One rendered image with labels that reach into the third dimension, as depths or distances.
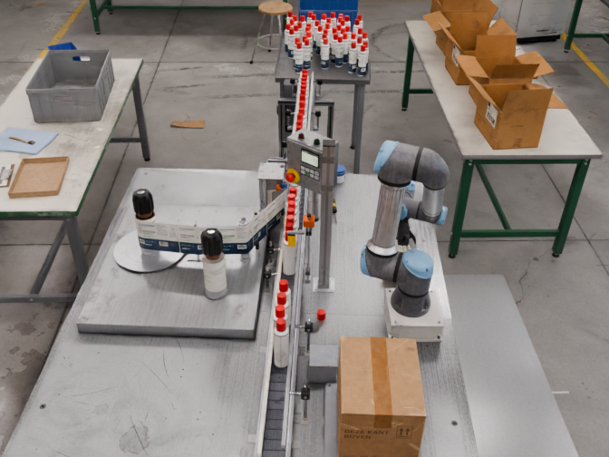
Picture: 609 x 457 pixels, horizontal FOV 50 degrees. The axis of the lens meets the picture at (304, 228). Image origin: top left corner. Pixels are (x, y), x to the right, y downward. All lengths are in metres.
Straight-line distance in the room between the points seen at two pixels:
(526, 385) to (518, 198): 2.68
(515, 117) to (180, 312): 2.19
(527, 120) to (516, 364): 1.74
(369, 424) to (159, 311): 1.01
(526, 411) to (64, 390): 1.58
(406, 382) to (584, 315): 2.26
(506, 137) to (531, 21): 3.92
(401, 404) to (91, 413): 1.04
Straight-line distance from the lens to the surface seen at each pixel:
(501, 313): 2.75
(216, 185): 3.37
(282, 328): 2.23
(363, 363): 2.06
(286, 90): 4.32
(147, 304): 2.65
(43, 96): 4.17
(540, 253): 4.52
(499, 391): 2.46
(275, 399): 2.27
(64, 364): 2.57
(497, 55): 4.54
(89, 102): 4.12
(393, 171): 2.21
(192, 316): 2.57
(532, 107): 3.88
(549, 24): 7.86
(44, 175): 3.71
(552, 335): 3.96
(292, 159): 2.46
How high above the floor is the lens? 2.65
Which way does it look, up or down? 37 degrees down
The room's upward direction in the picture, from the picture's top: 1 degrees clockwise
